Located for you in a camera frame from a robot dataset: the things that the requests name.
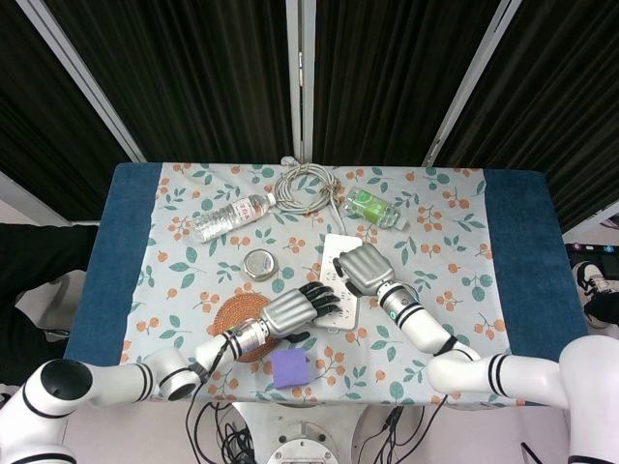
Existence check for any white black sneaker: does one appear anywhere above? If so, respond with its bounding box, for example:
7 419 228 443
573 260 619 296

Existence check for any floral orange fruit tablecloth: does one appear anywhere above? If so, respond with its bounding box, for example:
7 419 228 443
118 161 514 405

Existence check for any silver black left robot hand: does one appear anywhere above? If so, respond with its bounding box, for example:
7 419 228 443
259 282 344 345

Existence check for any purple foam block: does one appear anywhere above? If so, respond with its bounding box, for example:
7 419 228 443
269 348 313 390

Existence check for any round metal tin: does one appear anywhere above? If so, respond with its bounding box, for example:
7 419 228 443
242 247 278 281

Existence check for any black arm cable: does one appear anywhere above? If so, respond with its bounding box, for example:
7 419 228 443
186 333 234 464
367 336 458 464

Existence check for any white frame foot bar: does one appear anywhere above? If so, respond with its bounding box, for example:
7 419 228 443
0 169 74 226
562 200 619 234

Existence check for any white cable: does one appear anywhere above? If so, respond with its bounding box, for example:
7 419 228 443
273 155 349 238

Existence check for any white power strip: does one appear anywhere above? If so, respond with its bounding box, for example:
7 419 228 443
313 233 364 334

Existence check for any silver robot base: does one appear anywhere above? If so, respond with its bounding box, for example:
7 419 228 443
231 399 369 464

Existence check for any person in black clothes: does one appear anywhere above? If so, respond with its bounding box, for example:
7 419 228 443
0 221 102 360

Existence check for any black curtain panel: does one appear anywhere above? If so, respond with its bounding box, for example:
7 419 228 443
0 0 134 221
44 0 293 163
312 0 505 168
432 0 619 234

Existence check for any white frame post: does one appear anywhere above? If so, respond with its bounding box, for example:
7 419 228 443
18 0 147 163
419 0 522 168
284 0 316 165

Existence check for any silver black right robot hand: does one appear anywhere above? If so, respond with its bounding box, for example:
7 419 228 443
331 243 398 297

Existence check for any clear bottle with red label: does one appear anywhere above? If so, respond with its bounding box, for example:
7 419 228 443
192 192 278 244

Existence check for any round woven rattan coaster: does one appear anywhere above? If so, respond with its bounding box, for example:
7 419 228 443
207 294 281 363

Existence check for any clear bottle with green label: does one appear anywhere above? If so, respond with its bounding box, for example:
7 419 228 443
342 186 408 231

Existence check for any blue table cover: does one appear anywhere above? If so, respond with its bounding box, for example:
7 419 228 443
63 161 590 373

